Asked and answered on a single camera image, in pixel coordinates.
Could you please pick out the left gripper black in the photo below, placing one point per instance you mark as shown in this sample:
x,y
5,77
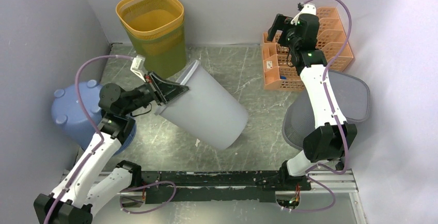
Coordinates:
x,y
167,91

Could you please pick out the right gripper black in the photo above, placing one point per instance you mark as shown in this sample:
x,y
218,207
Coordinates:
x,y
280,22

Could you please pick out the light grey plastic bin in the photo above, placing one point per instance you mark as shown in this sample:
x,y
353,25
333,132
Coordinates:
x,y
207,110

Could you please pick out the dark grey mesh bin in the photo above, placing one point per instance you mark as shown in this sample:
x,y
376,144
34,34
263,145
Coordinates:
x,y
352,95

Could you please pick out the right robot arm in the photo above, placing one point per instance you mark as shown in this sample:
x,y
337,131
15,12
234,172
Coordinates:
x,y
332,135

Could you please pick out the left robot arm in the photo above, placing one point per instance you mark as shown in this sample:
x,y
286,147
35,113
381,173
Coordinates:
x,y
77,198

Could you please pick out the olive green mesh bin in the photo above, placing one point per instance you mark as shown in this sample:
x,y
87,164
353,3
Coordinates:
x,y
165,55

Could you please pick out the orange plastic file organizer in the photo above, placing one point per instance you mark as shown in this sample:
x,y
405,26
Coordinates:
x,y
277,74

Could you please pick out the yellow mesh bin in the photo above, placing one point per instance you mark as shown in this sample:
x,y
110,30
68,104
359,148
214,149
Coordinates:
x,y
150,19

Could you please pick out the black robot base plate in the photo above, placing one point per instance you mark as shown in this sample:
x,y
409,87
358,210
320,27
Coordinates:
x,y
198,186

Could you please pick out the aluminium rail frame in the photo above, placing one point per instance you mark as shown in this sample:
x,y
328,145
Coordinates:
x,y
320,180

